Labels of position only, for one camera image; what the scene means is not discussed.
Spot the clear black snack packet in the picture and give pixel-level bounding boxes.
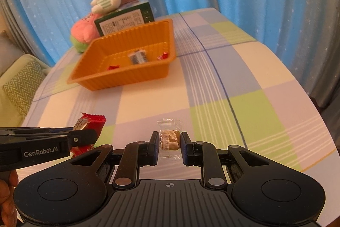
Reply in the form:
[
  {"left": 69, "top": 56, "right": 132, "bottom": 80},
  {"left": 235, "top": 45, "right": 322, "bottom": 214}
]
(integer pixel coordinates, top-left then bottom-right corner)
[{"left": 128, "top": 49, "right": 148, "bottom": 65}]

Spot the grey sofa cushion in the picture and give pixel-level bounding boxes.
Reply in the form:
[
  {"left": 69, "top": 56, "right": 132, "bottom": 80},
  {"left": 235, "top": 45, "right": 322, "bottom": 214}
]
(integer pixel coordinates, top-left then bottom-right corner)
[{"left": 0, "top": 30, "right": 16, "bottom": 76}]

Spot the green zigzag pillow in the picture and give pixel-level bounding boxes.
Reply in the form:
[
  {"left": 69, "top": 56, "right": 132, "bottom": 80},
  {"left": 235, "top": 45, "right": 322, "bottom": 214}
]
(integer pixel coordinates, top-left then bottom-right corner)
[{"left": 3, "top": 59, "right": 50, "bottom": 118}]

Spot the person's left hand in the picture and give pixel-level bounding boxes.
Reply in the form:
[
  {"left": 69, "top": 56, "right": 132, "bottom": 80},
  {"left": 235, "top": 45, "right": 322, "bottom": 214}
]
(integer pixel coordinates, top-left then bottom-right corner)
[{"left": 0, "top": 171, "right": 19, "bottom": 227}]

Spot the clear brown candy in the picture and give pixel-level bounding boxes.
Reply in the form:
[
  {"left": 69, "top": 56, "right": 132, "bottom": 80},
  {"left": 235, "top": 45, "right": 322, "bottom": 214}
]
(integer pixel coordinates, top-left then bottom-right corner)
[{"left": 157, "top": 118, "right": 183, "bottom": 158}]

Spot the light green sofa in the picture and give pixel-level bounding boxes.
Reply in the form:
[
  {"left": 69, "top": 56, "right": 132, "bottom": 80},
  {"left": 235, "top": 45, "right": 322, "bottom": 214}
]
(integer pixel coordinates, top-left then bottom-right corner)
[{"left": 0, "top": 54, "right": 54, "bottom": 126}]

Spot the pink starfish plush toy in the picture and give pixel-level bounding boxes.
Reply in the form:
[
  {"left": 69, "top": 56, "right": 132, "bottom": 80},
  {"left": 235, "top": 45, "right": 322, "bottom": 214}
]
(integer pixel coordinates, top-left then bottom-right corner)
[{"left": 69, "top": 13, "right": 103, "bottom": 54}]

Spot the orange plastic tray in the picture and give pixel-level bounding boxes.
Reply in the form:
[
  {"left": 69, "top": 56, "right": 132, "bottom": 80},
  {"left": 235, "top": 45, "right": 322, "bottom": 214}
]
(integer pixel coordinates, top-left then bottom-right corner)
[{"left": 66, "top": 19, "right": 177, "bottom": 91}]

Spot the large red snack packet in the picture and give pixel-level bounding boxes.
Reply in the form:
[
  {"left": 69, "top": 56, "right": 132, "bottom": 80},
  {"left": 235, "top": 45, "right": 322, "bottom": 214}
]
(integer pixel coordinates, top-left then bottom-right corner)
[{"left": 71, "top": 113, "right": 106, "bottom": 158}]

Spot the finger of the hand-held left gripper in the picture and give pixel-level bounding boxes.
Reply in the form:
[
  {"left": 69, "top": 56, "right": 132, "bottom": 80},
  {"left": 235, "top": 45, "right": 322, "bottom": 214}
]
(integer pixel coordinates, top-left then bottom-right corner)
[
  {"left": 0, "top": 127, "right": 77, "bottom": 138},
  {"left": 66, "top": 129, "right": 96, "bottom": 153}
]

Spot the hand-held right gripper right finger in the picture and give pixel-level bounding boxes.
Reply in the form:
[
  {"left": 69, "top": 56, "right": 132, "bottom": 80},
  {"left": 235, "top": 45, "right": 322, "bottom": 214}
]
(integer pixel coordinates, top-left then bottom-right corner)
[{"left": 181, "top": 132, "right": 271, "bottom": 189}]

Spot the grey curtain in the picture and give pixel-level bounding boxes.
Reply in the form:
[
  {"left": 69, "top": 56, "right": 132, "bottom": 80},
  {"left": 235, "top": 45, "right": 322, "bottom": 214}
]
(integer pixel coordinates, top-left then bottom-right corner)
[
  {"left": 276, "top": 4, "right": 340, "bottom": 116},
  {"left": 0, "top": 0, "right": 54, "bottom": 68}
]

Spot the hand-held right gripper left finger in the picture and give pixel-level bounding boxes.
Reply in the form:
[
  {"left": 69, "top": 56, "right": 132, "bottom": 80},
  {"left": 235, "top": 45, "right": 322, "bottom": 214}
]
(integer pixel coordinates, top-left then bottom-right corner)
[{"left": 70, "top": 131, "right": 161, "bottom": 189}]

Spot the green cardboard box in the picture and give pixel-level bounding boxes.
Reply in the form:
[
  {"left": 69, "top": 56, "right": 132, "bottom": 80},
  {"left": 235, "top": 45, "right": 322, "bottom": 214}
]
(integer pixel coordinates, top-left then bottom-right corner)
[{"left": 94, "top": 2, "right": 155, "bottom": 37}]

